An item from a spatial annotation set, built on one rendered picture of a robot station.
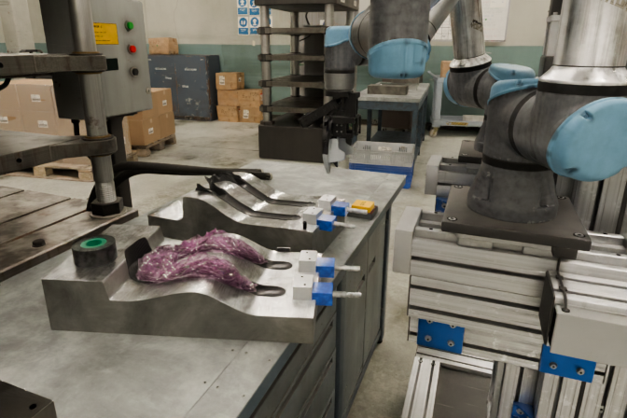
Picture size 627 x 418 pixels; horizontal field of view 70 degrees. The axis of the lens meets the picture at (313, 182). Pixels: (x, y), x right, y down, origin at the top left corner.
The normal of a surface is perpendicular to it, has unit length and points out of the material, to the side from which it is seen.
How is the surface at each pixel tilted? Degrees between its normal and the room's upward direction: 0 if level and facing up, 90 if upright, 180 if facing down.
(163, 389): 0
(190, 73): 90
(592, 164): 96
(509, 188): 73
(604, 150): 97
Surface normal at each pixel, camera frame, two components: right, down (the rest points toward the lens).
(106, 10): 0.93, 0.11
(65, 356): 0.00, -0.95
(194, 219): -0.36, 0.28
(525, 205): -0.09, 0.00
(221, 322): -0.07, 0.29
